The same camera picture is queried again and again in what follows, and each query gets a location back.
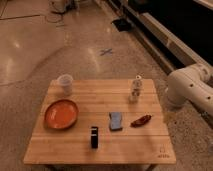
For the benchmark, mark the black eraser box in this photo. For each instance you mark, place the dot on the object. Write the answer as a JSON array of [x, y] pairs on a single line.
[[94, 137]]

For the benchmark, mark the wooden table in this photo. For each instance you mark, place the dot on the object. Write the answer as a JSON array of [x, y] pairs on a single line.
[[147, 144]]

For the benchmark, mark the red chili pepper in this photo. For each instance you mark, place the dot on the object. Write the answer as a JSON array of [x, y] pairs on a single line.
[[141, 121]]

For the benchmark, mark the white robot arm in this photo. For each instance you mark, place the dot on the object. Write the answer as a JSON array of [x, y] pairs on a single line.
[[190, 84]]

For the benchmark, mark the small white bottle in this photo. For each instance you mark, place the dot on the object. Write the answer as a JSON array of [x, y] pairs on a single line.
[[135, 89]]

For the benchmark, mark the black floor mat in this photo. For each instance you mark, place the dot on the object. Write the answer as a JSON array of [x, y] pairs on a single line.
[[122, 24]]

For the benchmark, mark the blue sponge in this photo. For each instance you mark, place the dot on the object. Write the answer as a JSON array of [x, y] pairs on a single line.
[[115, 121]]

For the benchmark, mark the white object with cables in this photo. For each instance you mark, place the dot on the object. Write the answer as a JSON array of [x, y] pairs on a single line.
[[61, 6]]

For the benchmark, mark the clear plastic cup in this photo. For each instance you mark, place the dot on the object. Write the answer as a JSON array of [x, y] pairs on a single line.
[[65, 81]]

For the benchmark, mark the orange plate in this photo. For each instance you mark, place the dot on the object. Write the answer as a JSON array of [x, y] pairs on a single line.
[[61, 114]]

